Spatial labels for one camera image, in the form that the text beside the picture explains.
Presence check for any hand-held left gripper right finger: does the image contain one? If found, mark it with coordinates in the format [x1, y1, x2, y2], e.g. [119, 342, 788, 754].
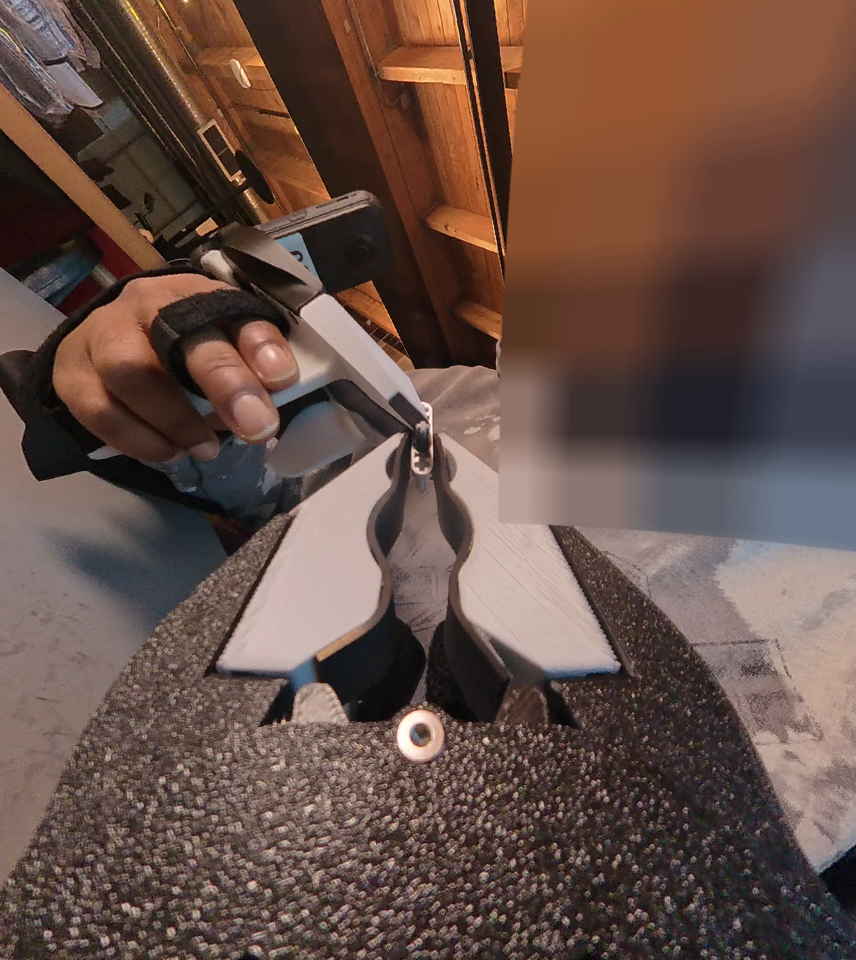
[434, 433, 622, 687]

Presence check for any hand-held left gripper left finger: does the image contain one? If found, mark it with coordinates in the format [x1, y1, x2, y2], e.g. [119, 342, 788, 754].
[215, 432, 418, 684]

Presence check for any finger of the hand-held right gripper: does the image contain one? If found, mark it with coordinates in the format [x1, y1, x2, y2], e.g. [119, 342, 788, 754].
[274, 292, 434, 438]
[269, 396, 393, 481]

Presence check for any white toy beam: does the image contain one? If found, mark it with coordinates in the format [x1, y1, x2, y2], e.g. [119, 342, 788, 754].
[407, 401, 438, 495]

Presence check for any person's right hand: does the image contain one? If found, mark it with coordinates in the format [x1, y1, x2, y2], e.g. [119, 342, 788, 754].
[51, 272, 303, 465]

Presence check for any black round stand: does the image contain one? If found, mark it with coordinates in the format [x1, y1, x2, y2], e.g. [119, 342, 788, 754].
[231, 148, 277, 207]

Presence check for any wooden shelf board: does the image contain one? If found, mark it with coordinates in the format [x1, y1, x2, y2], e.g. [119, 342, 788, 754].
[0, 30, 167, 271]

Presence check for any pile of clear plastic bags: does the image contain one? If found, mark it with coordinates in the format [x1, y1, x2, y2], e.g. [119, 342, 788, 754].
[0, 0, 103, 125]

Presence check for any white wall vent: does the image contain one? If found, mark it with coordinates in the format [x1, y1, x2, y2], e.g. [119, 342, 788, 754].
[197, 118, 240, 183]

